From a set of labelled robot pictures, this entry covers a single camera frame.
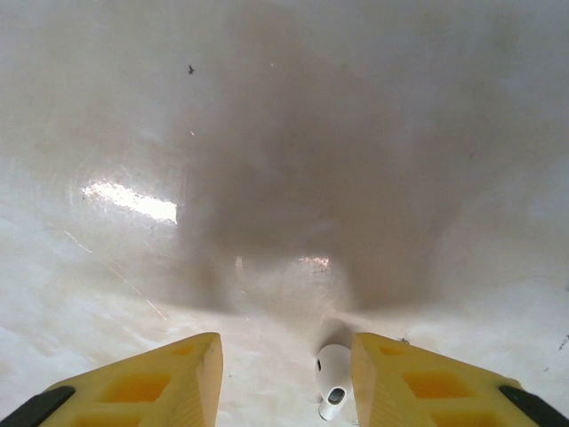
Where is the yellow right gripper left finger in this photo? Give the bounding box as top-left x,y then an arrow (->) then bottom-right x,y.
0,332 -> 223,427

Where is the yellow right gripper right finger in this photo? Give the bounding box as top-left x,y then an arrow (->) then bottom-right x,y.
350,333 -> 569,427

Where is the white wireless earbud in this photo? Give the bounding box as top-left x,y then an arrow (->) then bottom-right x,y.
314,342 -> 355,422

